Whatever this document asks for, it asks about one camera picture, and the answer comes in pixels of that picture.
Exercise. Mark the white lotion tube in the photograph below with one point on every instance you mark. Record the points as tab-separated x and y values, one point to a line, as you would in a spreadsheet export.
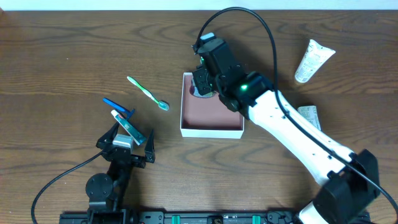
315	56

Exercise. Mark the green and white small box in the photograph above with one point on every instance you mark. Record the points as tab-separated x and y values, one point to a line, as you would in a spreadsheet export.
311	115

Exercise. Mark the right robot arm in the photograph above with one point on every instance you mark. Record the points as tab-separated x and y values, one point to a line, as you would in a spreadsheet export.
347	179

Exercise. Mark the white box with brown interior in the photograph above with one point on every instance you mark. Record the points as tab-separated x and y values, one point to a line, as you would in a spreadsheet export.
207	117

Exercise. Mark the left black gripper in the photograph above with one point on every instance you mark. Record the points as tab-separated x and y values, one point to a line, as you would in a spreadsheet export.
134	158

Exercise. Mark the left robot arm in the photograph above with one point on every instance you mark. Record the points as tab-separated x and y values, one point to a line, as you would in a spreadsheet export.
106	190

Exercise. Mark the blue razor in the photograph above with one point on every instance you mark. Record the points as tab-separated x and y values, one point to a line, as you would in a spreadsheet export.
119	108

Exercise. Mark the green toothbrush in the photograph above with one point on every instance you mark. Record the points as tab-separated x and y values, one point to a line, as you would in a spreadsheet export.
161	104

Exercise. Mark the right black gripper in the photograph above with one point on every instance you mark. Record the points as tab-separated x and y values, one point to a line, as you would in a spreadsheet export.
201	81

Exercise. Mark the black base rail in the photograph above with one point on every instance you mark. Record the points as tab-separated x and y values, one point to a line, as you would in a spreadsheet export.
156	217

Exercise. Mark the white green toothpaste tube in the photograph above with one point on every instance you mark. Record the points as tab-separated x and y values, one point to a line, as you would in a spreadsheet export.
129	128

